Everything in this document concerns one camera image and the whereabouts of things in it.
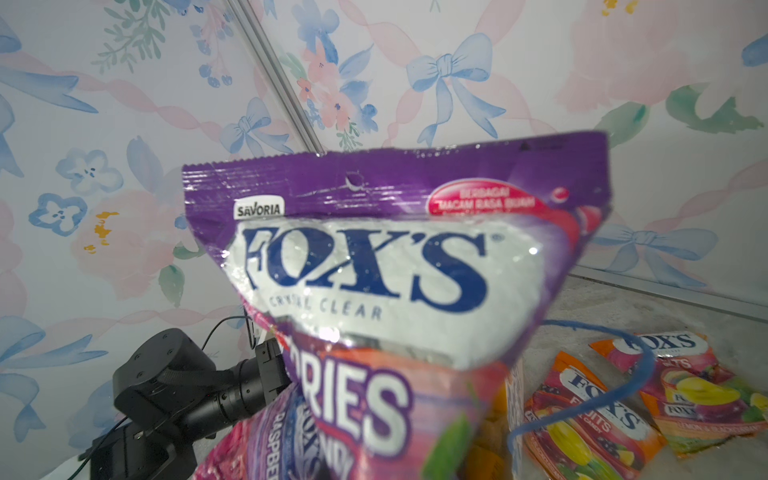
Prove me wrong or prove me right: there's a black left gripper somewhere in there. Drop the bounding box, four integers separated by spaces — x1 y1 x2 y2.
89 329 290 479

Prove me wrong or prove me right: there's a purple fruit candy pack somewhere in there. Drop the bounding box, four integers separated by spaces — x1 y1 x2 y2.
182 131 612 479

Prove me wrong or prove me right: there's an orange fruit candy pack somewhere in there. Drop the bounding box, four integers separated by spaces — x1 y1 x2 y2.
524 352 665 480

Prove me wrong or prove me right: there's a pink fruit candy pack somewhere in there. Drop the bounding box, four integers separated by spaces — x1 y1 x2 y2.
589 331 768 458

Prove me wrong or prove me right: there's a yellow mango gummy bag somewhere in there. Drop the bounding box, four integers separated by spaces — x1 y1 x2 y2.
458 384 509 480

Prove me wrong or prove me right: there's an aluminium corner post left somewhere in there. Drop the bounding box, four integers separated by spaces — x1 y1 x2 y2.
227 0 325 156

